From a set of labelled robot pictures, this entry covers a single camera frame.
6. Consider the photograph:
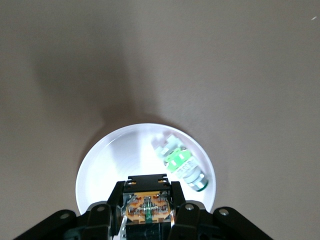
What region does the pale pink round plate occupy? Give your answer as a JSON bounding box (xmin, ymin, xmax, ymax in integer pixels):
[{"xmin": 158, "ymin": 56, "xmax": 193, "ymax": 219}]
[{"xmin": 74, "ymin": 122, "xmax": 218, "ymax": 218}]

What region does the orange and black switch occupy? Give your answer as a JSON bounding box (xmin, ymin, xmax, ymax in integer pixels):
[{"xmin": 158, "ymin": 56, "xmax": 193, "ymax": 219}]
[{"xmin": 119, "ymin": 172, "xmax": 176, "ymax": 240}]

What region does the brown table cover mat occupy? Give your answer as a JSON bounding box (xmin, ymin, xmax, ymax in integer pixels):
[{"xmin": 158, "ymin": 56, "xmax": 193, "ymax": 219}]
[{"xmin": 0, "ymin": 0, "xmax": 320, "ymax": 240}]

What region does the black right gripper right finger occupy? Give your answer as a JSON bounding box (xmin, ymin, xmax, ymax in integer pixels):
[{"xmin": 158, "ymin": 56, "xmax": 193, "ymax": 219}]
[{"xmin": 169, "ymin": 180, "xmax": 275, "ymax": 240}]

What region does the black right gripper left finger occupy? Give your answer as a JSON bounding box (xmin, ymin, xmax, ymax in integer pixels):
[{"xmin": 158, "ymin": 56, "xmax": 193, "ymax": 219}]
[{"xmin": 13, "ymin": 180, "xmax": 126, "ymax": 240}]

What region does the green push-button switch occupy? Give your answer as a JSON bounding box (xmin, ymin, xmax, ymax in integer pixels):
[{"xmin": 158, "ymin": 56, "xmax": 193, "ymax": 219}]
[{"xmin": 151, "ymin": 133, "xmax": 210, "ymax": 193}]

